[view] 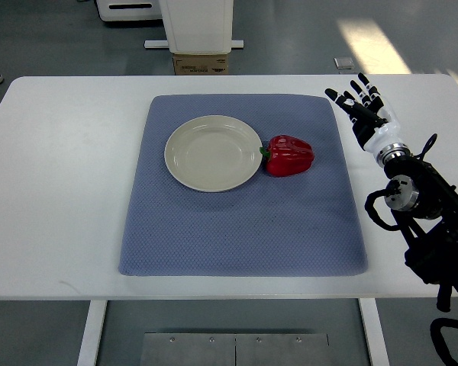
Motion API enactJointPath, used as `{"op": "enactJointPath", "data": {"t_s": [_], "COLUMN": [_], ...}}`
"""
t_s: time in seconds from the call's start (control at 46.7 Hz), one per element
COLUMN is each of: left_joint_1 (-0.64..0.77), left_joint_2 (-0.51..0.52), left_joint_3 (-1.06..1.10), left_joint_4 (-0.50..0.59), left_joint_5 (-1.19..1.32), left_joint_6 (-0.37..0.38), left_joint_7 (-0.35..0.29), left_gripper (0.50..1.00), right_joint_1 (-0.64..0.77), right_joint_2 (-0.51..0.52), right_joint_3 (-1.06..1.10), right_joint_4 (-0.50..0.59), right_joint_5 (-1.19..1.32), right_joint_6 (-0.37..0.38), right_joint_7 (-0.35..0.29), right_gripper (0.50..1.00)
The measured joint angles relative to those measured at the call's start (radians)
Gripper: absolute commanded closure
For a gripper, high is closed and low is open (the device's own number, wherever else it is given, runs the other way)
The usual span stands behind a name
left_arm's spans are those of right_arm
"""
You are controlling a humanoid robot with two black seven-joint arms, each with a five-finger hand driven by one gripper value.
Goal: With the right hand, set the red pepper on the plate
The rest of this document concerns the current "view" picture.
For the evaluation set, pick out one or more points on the brown cardboard box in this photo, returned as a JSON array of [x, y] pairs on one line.
[[207, 64]]

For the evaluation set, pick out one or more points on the blue textured mat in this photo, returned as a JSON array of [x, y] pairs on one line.
[[302, 225]]

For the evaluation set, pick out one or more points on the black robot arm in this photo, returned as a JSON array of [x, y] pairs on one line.
[[420, 204]]

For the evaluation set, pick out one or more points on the white pedestal base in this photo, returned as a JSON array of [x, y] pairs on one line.
[[201, 27]]

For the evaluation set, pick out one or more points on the white machine cabinet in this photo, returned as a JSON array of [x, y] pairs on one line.
[[128, 10]]

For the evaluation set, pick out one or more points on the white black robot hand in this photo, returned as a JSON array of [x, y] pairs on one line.
[[373, 122]]

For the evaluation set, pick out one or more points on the red bell pepper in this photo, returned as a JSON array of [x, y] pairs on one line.
[[287, 155]]

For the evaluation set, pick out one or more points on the metal floor plate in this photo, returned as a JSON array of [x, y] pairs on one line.
[[235, 349]]

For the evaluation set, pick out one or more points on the white right table leg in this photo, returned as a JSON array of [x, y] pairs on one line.
[[372, 327]]

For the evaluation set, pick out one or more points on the grey floor outlet plate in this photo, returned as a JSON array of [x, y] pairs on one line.
[[344, 63]]

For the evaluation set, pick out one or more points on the cream round plate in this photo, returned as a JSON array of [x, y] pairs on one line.
[[213, 153]]

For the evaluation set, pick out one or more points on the white left table leg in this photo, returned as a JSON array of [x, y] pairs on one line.
[[92, 333]]

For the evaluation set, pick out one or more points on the white table leg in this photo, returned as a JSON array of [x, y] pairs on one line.
[[372, 327], [92, 333]]

